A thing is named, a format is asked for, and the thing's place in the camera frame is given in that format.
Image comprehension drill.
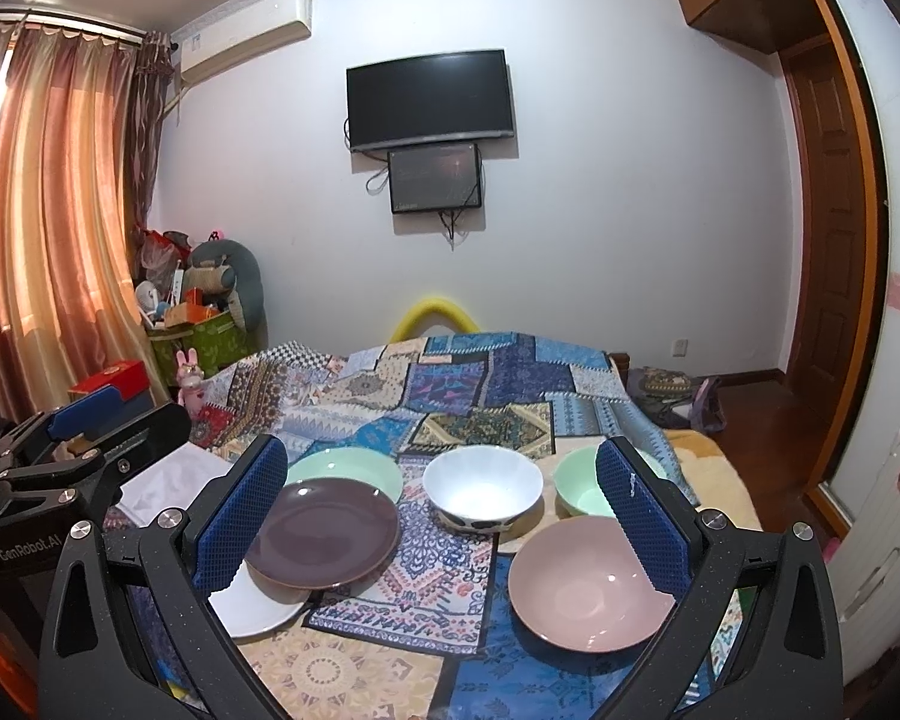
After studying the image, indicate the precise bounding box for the pink bowl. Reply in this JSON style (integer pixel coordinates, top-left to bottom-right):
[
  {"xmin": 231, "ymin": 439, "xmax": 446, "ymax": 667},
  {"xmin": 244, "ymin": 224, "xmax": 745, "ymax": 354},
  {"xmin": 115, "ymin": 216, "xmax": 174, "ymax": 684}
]
[{"xmin": 507, "ymin": 515, "xmax": 676, "ymax": 653}]

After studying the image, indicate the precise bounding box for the mint green bowl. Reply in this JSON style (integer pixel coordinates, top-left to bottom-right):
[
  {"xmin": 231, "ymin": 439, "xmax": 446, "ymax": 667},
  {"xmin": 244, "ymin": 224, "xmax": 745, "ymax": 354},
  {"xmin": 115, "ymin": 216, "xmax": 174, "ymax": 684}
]
[{"xmin": 551, "ymin": 443, "xmax": 670, "ymax": 520}]

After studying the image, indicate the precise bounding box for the mint green plate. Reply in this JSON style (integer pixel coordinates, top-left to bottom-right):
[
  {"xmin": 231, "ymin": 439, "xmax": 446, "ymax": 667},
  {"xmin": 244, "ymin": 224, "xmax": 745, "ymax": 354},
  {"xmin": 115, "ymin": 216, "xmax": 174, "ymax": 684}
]
[{"xmin": 286, "ymin": 447, "xmax": 404, "ymax": 504}]

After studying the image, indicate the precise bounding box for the white folded cloth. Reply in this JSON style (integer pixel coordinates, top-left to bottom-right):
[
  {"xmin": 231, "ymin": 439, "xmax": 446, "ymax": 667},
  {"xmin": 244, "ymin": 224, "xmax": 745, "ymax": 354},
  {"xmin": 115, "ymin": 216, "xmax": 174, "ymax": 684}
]
[{"xmin": 116, "ymin": 442, "xmax": 230, "ymax": 527}]

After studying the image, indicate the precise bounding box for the red box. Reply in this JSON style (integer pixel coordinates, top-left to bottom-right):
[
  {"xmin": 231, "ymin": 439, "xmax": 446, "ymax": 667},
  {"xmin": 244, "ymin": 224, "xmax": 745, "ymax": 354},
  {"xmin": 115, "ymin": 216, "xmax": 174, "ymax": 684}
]
[{"xmin": 68, "ymin": 359, "xmax": 149, "ymax": 401}]

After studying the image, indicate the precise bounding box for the white plate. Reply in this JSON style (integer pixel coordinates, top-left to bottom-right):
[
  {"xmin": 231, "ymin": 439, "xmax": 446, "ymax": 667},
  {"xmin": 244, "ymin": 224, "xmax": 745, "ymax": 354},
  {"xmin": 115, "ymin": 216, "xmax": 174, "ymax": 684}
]
[{"xmin": 209, "ymin": 562, "xmax": 310, "ymax": 639}]

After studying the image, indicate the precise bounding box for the pink bunny toy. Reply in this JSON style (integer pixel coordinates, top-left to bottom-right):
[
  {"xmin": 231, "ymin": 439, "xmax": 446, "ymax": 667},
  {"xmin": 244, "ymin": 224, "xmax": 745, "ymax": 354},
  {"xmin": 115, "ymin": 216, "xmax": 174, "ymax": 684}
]
[{"xmin": 175, "ymin": 348, "xmax": 205, "ymax": 418}]

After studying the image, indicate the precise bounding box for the beige green fleece blanket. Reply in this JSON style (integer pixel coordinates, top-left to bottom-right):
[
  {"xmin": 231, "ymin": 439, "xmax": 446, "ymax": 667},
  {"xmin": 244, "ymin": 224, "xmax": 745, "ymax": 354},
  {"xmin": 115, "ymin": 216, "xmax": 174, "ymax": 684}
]
[{"xmin": 665, "ymin": 431, "xmax": 763, "ymax": 532}]

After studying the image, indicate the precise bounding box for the green storage box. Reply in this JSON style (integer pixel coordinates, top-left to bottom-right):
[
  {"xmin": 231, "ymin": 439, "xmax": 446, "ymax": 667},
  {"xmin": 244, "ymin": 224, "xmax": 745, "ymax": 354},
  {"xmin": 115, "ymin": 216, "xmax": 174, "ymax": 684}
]
[{"xmin": 148, "ymin": 312, "xmax": 258, "ymax": 387}]

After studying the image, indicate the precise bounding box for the dark purple plate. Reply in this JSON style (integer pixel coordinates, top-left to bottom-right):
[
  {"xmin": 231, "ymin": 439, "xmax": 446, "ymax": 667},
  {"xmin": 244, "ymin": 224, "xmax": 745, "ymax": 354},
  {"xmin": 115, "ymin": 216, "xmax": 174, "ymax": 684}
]
[{"xmin": 245, "ymin": 478, "xmax": 401, "ymax": 590}]

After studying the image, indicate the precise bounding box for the grey plush toy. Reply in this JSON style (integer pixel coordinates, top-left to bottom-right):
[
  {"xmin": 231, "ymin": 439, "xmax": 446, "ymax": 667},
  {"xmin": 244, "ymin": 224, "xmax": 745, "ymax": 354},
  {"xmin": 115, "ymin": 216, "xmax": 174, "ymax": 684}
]
[{"xmin": 183, "ymin": 238, "xmax": 265, "ymax": 332}]

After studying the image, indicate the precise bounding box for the dark bag on floor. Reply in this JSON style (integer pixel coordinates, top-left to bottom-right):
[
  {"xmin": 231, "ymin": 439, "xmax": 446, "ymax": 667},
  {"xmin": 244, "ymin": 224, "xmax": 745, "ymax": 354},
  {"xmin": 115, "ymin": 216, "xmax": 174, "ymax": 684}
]
[{"xmin": 626, "ymin": 367, "xmax": 727, "ymax": 434}]

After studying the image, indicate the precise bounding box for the patchwork patterned tablecloth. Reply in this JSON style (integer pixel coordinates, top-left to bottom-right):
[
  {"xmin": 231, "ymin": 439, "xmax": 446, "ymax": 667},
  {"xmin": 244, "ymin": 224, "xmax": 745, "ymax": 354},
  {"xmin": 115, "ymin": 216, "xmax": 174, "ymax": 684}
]
[{"xmin": 103, "ymin": 330, "xmax": 748, "ymax": 720}]

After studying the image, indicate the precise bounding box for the white patterned bowl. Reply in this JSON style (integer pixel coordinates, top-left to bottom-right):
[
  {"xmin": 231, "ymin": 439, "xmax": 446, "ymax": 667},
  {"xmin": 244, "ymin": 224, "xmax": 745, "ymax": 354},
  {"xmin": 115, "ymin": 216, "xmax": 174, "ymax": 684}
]
[{"xmin": 422, "ymin": 445, "xmax": 544, "ymax": 533}]

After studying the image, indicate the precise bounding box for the orange pink curtain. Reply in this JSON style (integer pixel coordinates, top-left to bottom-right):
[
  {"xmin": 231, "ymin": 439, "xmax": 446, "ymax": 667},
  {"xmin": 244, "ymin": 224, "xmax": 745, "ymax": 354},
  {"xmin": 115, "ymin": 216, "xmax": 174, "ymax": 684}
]
[{"xmin": 0, "ymin": 25, "xmax": 169, "ymax": 419}]

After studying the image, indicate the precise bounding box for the white air conditioner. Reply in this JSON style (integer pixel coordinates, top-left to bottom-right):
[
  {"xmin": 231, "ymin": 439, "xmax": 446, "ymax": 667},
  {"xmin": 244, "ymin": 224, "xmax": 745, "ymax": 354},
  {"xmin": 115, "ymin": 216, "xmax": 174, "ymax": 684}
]
[{"xmin": 178, "ymin": 0, "xmax": 312, "ymax": 86}]

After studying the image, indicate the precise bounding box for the white wall socket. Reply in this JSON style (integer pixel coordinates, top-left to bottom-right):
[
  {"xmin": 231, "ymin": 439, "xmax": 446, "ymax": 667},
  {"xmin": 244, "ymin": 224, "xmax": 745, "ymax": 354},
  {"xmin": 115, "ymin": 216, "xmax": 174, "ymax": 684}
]
[{"xmin": 671, "ymin": 338, "xmax": 689, "ymax": 358}]

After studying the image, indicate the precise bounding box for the yellow foam ring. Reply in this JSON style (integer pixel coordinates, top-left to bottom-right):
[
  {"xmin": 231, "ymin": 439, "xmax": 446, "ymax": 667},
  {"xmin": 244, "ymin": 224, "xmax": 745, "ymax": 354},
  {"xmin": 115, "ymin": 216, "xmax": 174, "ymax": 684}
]
[{"xmin": 386, "ymin": 296, "xmax": 483, "ymax": 345}]

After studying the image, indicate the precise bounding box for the small black wall monitor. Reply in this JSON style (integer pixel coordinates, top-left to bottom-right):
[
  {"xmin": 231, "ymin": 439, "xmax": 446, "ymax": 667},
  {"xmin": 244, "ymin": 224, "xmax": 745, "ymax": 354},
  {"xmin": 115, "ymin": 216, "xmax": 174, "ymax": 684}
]
[{"xmin": 388, "ymin": 143, "xmax": 482, "ymax": 215}]

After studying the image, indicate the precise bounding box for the black wall television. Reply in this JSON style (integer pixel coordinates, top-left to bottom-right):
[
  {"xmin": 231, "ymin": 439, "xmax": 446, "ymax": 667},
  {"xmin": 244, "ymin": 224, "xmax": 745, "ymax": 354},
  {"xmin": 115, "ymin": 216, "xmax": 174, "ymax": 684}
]
[{"xmin": 346, "ymin": 49, "xmax": 515, "ymax": 151}]

